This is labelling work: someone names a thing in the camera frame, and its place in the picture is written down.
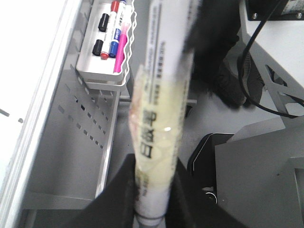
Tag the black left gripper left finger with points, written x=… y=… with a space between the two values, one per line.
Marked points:
x=113 y=208

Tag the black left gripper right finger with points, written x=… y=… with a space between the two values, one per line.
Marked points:
x=190 y=207

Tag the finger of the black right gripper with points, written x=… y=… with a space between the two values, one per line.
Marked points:
x=212 y=36

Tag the white taped whiteboard marker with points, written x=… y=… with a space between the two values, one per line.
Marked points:
x=159 y=104

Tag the large white whiteboard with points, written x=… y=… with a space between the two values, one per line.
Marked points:
x=34 y=39

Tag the grey perforated metal panel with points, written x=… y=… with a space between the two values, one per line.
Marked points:
x=70 y=169

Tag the dark grey cabinet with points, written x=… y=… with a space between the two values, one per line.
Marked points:
x=257 y=174

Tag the pink highlighter pen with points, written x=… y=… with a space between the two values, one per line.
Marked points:
x=120 y=51

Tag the blue capped white marker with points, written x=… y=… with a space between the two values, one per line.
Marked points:
x=117 y=29

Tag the black marker cap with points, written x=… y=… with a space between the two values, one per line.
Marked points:
x=97 y=47
x=102 y=26

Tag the red capped white marker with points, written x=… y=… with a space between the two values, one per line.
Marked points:
x=109 y=32

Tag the white marker tray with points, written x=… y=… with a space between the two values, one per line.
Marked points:
x=103 y=62

